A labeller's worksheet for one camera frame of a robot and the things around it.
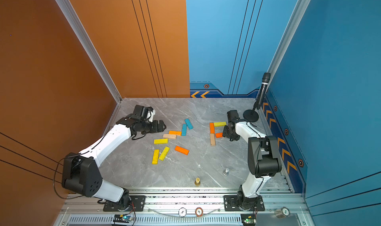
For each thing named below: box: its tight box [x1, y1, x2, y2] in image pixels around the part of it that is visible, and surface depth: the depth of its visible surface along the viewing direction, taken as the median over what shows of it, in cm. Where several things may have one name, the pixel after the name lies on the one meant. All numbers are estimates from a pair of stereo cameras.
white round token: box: [178, 207, 187, 218], surface depth 72 cm
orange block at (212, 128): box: [209, 122, 215, 134], surface depth 104 cm
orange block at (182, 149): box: [174, 145, 190, 156], surface depth 93 cm
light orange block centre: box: [168, 130, 183, 137], surface depth 101 cm
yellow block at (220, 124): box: [213, 121, 227, 127], surface depth 106 cm
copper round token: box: [194, 206, 204, 218], surface depth 72 cm
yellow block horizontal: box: [153, 138, 169, 145], surface depth 97 cm
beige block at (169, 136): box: [162, 133, 177, 140], surface depth 99 cm
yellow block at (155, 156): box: [151, 149, 160, 165], surface depth 91 cm
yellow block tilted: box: [158, 146, 171, 162], surface depth 91 cm
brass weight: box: [194, 177, 201, 187], surface depth 79 cm
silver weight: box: [222, 167, 230, 176], surface depth 83 cm
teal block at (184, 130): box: [181, 123, 188, 137], surface depth 104 cm
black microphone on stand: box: [242, 72, 272, 123], surface depth 93 cm
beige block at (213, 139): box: [209, 133, 216, 147], surface depth 98 cm
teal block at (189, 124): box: [184, 118, 194, 130], surface depth 107 cm
